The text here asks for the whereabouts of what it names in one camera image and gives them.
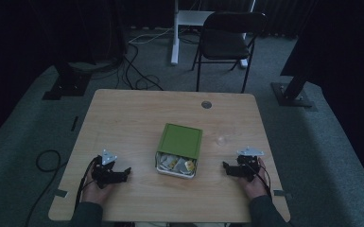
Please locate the person's left hand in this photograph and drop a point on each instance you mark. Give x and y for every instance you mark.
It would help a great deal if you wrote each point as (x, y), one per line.
(95, 193)

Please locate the round grey stand base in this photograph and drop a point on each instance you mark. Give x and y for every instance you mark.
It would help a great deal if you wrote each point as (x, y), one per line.
(91, 65)

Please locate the black floor tape strip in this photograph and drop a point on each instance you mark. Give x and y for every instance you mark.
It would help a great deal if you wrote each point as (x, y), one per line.
(74, 123)

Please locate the white desk frame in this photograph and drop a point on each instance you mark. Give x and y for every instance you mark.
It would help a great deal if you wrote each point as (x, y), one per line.
(176, 34)

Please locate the black slanted stand with base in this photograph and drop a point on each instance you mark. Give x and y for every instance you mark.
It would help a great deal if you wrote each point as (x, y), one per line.
(291, 93)

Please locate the person's right hand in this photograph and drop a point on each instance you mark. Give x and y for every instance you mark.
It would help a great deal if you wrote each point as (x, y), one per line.
(256, 186)

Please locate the black folding chair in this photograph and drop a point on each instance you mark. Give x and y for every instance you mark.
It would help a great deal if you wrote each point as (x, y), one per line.
(228, 41)

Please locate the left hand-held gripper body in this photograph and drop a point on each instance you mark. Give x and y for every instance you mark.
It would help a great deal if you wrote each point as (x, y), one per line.
(107, 175)

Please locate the black stand with base plate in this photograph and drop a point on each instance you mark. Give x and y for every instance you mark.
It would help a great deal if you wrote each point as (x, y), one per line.
(67, 83)

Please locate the yellow label sachet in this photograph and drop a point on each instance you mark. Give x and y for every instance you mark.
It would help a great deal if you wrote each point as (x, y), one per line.
(189, 165)

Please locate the small clear plastic cup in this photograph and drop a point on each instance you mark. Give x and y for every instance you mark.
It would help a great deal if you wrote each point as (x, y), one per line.
(221, 140)

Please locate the grey round table grommet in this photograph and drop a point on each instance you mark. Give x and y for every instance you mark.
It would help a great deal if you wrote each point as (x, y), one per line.
(206, 104)

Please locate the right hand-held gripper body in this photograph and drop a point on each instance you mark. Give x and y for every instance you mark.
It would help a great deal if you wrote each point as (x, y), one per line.
(246, 166)

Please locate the white sachet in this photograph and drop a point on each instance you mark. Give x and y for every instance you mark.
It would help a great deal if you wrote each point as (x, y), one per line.
(180, 165)

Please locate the white box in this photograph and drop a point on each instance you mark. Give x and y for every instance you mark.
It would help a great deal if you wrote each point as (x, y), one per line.
(176, 173)

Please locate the grey tape piece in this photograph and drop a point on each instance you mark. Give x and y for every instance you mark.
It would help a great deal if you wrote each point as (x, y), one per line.
(280, 193)

